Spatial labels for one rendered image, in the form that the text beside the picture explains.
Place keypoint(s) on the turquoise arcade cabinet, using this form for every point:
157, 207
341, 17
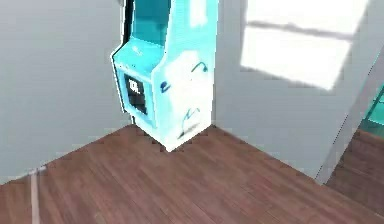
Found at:
173, 83

